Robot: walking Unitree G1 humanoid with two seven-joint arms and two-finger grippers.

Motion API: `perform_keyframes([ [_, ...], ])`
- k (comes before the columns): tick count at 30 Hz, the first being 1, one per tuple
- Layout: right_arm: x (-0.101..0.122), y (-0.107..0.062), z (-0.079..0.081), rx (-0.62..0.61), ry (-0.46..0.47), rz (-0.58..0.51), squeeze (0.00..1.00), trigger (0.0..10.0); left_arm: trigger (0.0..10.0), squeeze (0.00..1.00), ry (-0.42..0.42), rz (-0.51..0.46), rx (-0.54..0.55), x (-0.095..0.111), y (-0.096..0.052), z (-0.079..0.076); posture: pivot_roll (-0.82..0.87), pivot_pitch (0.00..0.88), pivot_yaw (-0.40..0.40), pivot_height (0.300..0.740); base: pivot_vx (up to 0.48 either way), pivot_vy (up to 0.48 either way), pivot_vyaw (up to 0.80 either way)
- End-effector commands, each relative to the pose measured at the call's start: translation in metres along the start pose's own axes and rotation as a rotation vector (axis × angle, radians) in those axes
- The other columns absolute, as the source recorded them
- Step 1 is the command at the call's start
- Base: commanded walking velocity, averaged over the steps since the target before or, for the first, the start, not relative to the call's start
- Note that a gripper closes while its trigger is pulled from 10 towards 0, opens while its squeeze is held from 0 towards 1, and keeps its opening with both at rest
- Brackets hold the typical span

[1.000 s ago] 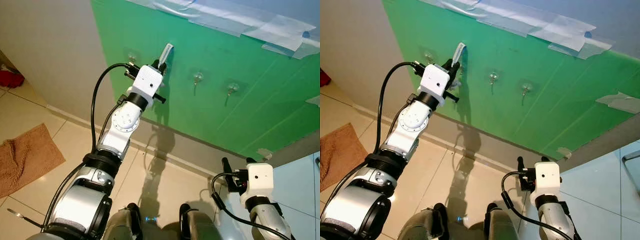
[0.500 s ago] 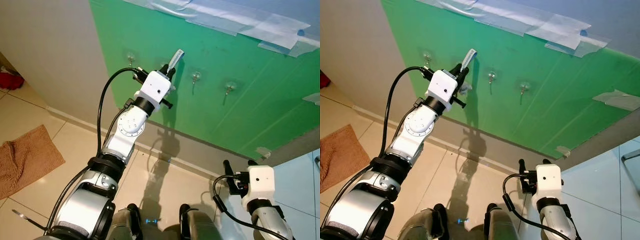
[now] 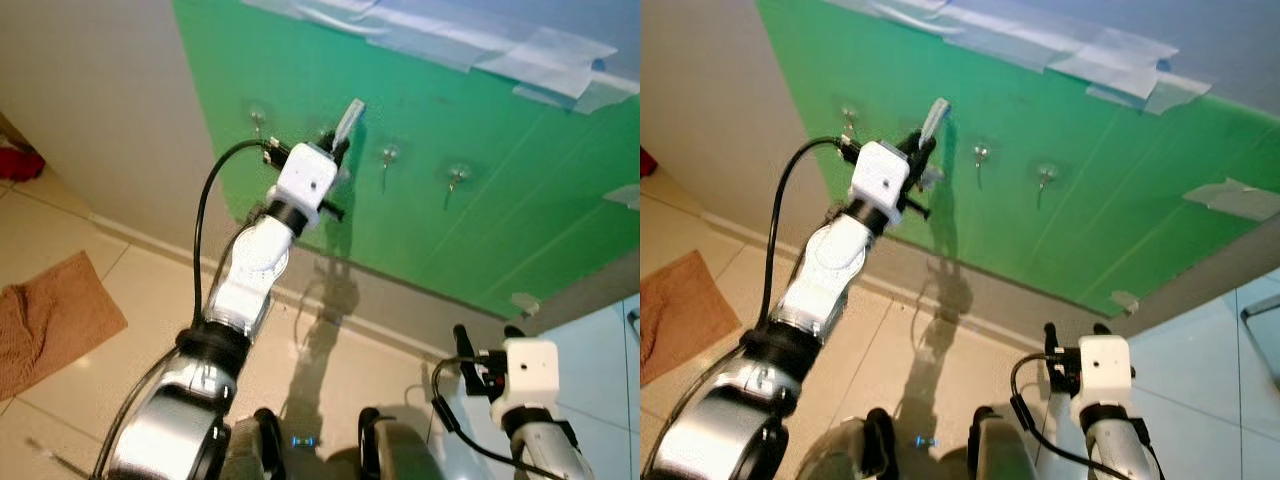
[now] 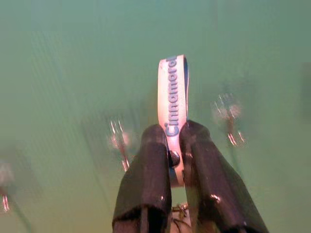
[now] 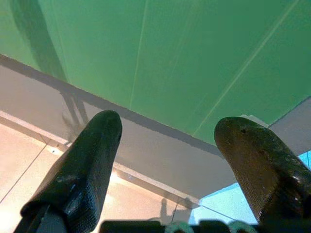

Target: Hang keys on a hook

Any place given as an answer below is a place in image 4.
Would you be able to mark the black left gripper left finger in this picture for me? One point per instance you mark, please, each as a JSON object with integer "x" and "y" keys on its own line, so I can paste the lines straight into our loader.
{"x": 145, "y": 182}

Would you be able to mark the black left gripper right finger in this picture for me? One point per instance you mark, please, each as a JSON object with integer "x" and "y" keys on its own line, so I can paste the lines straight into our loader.
{"x": 213, "y": 184}

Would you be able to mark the clear adhesive metal hook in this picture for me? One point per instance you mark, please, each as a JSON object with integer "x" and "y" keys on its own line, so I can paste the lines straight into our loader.
{"x": 120, "y": 140}
{"x": 228, "y": 114}
{"x": 5, "y": 179}

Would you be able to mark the green board on wall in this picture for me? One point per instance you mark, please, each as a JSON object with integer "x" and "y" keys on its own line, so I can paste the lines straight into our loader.
{"x": 73, "y": 60}

